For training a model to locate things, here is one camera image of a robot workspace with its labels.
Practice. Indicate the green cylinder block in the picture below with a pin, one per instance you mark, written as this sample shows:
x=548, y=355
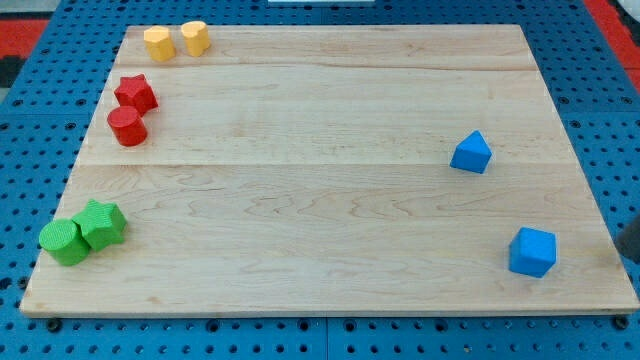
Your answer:
x=62, y=240

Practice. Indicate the yellow heart block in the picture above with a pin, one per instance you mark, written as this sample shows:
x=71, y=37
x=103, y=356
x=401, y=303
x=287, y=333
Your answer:
x=196, y=37

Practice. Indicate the red cylinder block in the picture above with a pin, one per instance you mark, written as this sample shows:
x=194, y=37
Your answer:
x=127, y=126

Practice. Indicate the green star block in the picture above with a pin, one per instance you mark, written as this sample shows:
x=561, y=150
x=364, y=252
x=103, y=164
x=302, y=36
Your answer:
x=101, y=224

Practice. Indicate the blue cube block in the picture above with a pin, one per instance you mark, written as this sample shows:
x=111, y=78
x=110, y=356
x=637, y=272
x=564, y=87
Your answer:
x=532, y=252

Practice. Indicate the dark robot pusher tip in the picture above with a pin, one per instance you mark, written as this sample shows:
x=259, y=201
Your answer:
x=627, y=242

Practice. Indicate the blue triangle block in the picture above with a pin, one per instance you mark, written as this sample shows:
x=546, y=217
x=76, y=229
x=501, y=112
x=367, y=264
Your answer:
x=473, y=154

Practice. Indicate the yellow hexagon block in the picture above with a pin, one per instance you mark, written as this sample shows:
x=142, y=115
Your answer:
x=159, y=44

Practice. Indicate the red star block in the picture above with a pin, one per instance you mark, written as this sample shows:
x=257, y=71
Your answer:
x=135, y=91

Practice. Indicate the wooden board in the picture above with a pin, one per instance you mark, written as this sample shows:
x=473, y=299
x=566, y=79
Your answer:
x=304, y=171

